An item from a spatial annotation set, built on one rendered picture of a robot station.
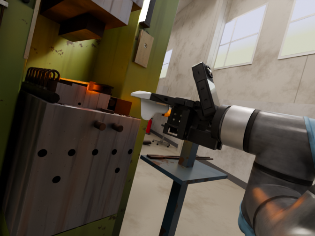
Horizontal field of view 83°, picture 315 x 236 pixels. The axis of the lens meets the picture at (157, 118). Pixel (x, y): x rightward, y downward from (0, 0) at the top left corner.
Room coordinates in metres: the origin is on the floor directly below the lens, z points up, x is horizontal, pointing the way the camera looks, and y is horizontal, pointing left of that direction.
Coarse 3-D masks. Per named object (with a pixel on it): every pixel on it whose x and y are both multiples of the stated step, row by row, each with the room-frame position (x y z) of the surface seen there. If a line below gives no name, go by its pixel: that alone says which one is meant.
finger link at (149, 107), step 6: (138, 96) 0.38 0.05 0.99; (144, 96) 0.37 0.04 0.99; (144, 102) 0.38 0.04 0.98; (150, 102) 0.38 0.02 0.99; (156, 102) 0.38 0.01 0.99; (144, 108) 0.38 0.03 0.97; (150, 108) 0.38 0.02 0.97; (156, 108) 0.38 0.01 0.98; (162, 108) 0.37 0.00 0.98; (168, 108) 0.37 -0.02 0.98; (144, 114) 0.38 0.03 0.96; (150, 114) 0.38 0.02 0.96
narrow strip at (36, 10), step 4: (36, 0) 0.60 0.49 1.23; (40, 0) 0.61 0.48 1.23; (36, 4) 0.60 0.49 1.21; (36, 8) 0.60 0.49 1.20; (36, 12) 0.60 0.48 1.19; (32, 16) 0.60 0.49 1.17; (36, 16) 0.61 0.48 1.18; (32, 20) 0.60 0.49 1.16; (36, 20) 0.61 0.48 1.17; (32, 24) 0.60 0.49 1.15; (32, 28) 0.60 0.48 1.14; (32, 32) 0.61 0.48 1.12; (28, 36) 0.60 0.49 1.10; (32, 36) 0.61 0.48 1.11; (28, 40) 0.60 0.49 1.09; (28, 44) 0.60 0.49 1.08; (28, 48) 0.60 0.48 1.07; (24, 52) 0.60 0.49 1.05; (28, 52) 0.61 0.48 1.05; (24, 56) 0.60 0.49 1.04
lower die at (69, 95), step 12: (48, 84) 0.62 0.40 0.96; (60, 84) 0.57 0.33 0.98; (72, 84) 0.60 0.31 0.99; (84, 84) 0.65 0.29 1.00; (60, 96) 0.58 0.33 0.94; (72, 96) 0.61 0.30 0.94; (84, 96) 0.64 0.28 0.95; (96, 96) 0.67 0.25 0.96; (108, 96) 0.71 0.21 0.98; (96, 108) 0.68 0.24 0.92
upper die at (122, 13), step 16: (48, 0) 0.77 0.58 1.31; (64, 0) 0.65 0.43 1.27; (80, 0) 0.62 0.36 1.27; (96, 0) 0.61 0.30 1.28; (112, 0) 0.65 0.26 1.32; (128, 0) 0.70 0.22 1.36; (48, 16) 0.84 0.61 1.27; (64, 16) 0.79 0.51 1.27; (80, 16) 0.75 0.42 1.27; (96, 16) 0.71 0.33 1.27; (112, 16) 0.67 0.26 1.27; (128, 16) 0.71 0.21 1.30
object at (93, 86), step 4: (68, 80) 0.79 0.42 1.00; (72, 80) 0.76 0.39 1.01; (88, 84) 0.66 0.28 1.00; (92, 84) 0.64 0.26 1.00; (96, 84) 0.63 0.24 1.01; (100, 84) 0.61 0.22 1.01; (104, 84) 0.59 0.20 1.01; (88, 88) 0.64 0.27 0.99; (92, 88) 0.64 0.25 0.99; (96, 88) 0.64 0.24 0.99; (100, 88) 0.62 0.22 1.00; (104, 88) 0.61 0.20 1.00; (108, 88) 0.59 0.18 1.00; (112, 88) 0.60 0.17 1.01; (96, 92) 0.66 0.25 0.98; (100, 92) 0.60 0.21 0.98; (104, 92) 0.58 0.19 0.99; (108, 92) 0.59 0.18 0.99
